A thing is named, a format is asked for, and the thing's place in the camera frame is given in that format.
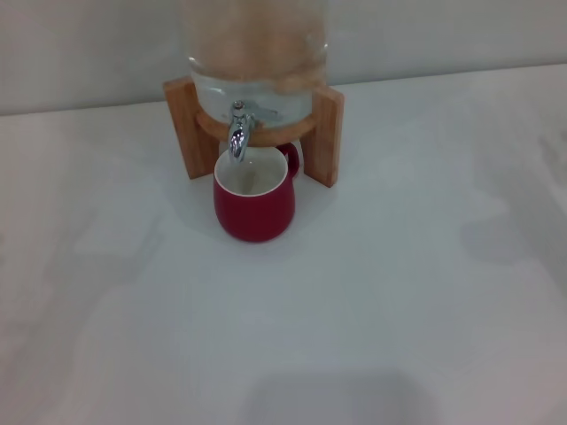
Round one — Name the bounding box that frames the red ceramic cup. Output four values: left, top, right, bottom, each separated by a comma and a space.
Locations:
212, 142, 302, 244

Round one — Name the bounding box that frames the chrome faucet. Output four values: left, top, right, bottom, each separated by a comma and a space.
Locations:
227, 99, 284, 166

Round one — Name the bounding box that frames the wooden dispenser stand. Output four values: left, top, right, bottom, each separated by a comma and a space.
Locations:
161, 77, 346, 191

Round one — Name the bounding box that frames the glass water dispenser jar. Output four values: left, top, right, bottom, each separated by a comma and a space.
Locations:
179, 0, 331, 134

